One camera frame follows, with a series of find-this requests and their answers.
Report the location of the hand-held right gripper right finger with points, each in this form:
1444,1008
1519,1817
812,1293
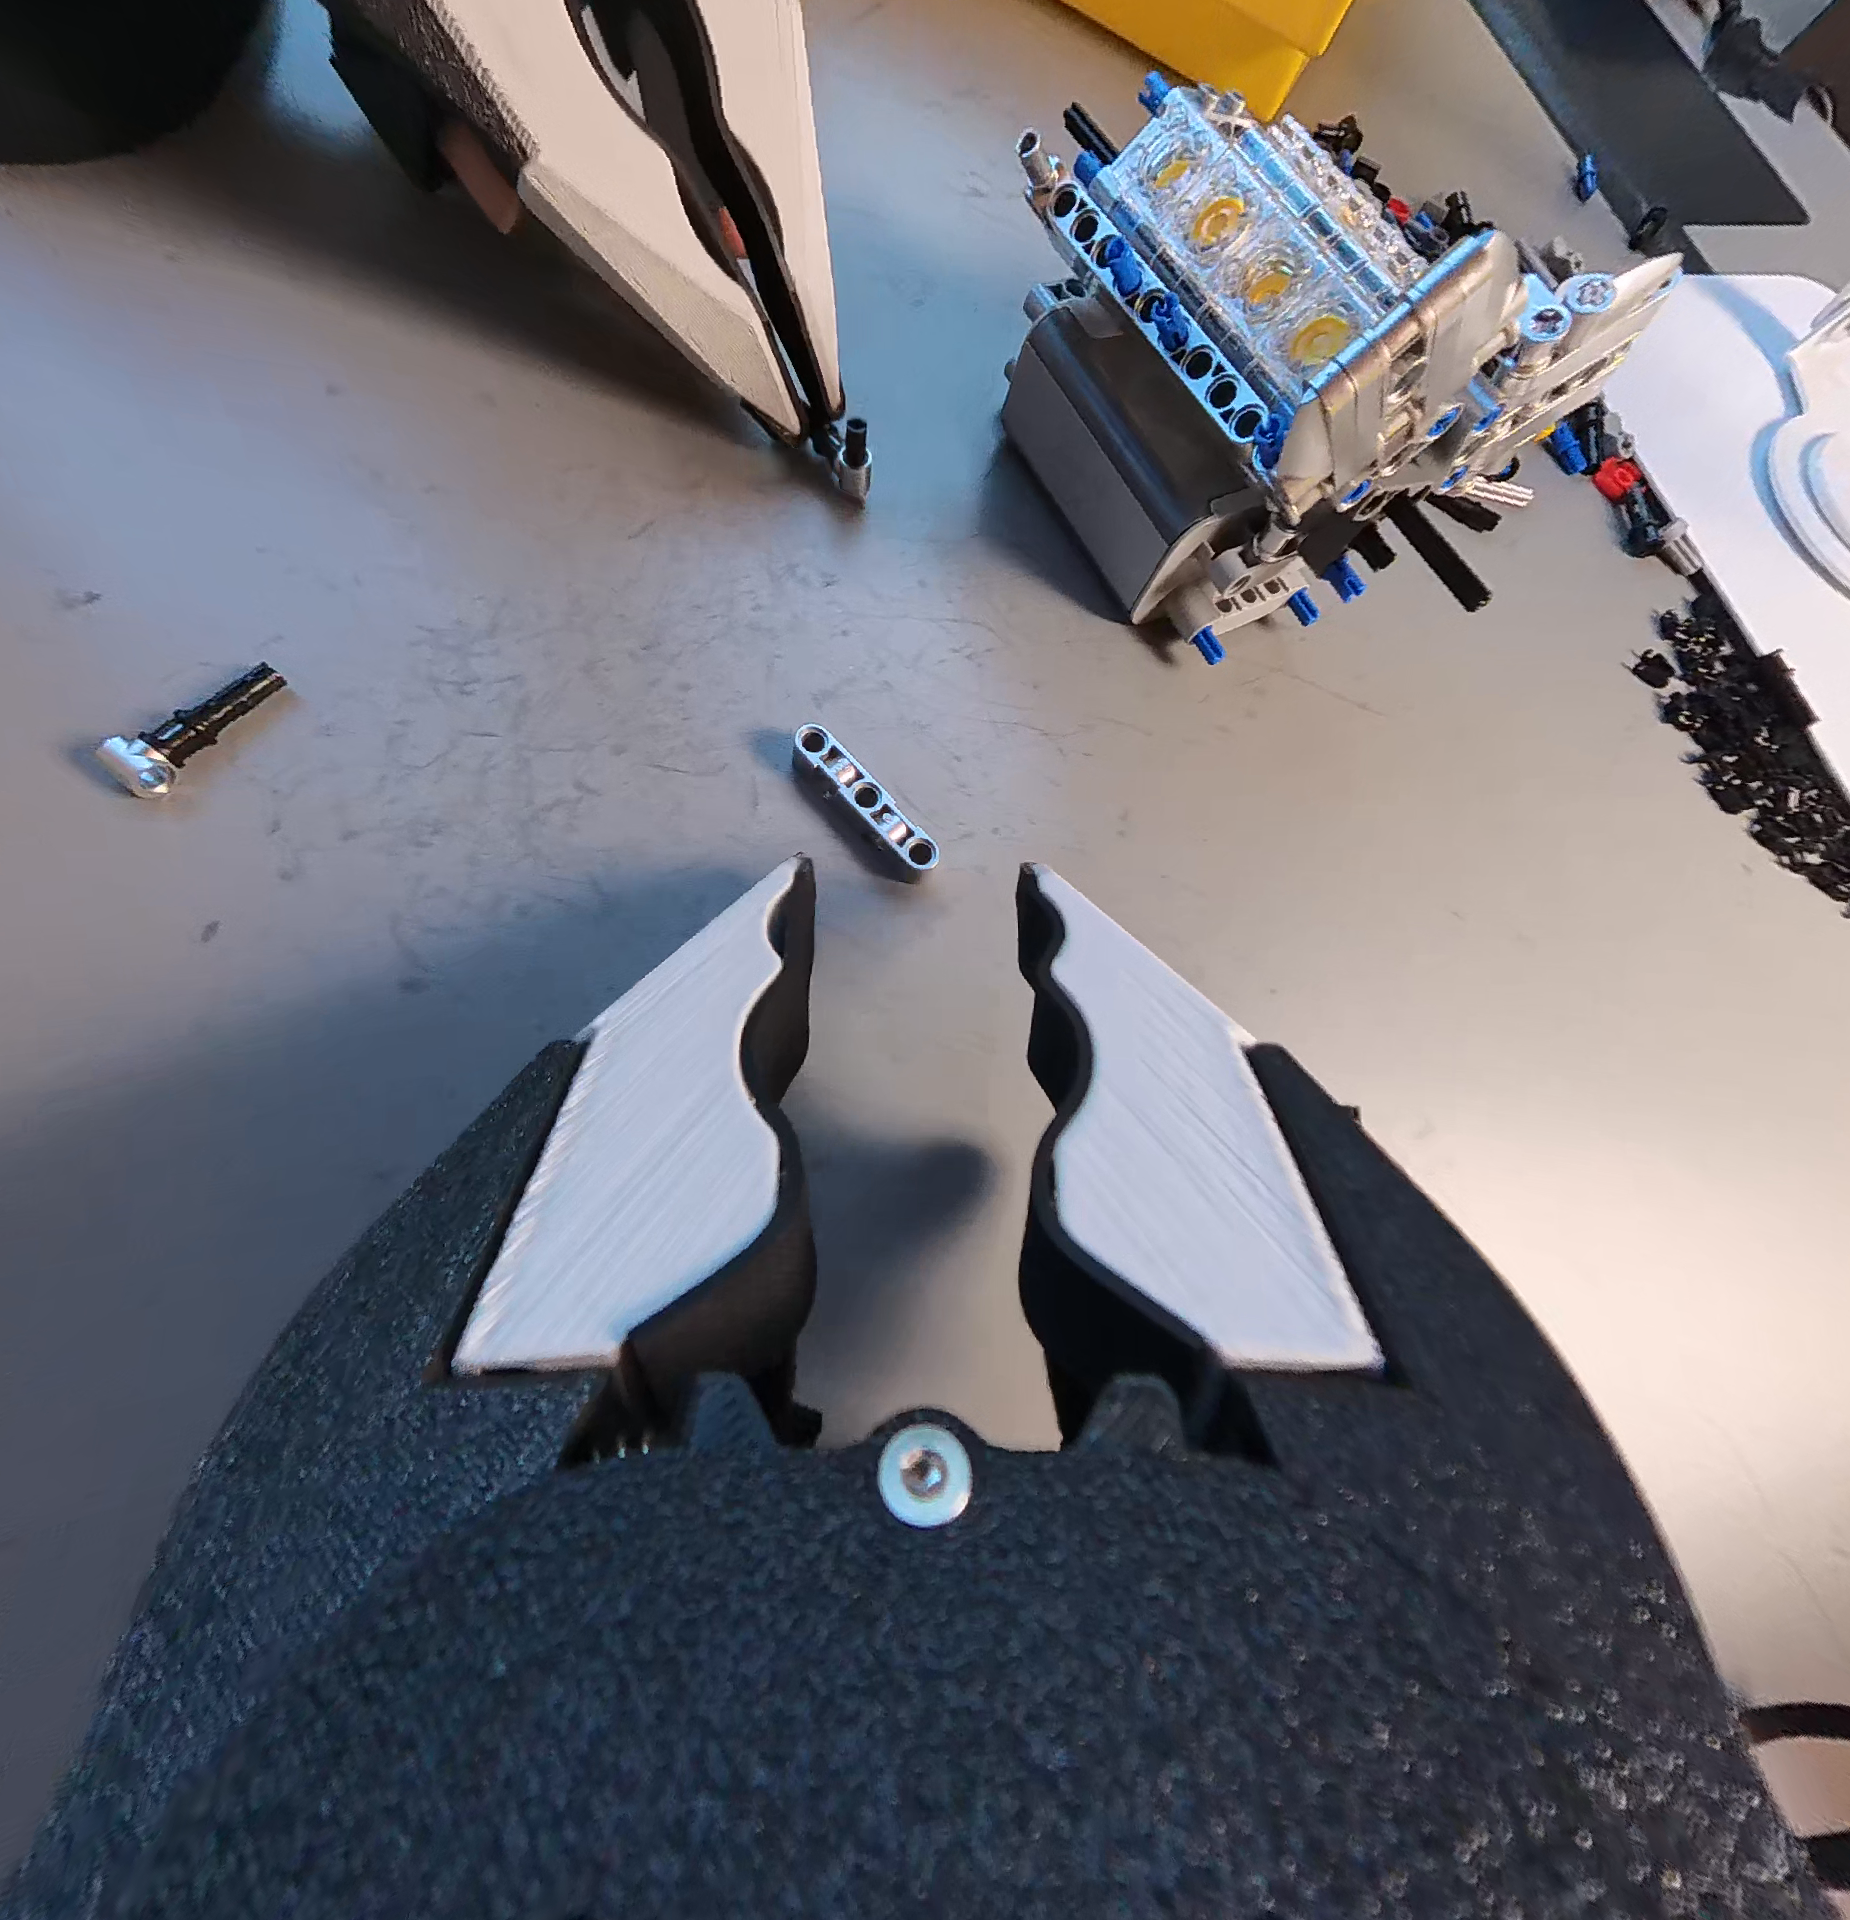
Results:
1211,1202

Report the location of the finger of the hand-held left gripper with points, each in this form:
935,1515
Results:
781,182
611,198

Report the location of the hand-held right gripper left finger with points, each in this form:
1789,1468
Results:
641,1202

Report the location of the black long connector pin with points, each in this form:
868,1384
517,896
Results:
221,710
834,457

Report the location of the white three-hole beam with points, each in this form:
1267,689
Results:
865,800

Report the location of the toy engine model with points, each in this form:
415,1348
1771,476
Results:
1165,452

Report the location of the yellow plastic bin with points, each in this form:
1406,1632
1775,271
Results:
1240,38

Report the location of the pile of small black parts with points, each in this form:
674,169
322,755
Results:
1767,737

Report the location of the scattered small coloured parts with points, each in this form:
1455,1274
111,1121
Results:
1622,496

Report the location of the black flat panel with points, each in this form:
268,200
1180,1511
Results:
1645,106

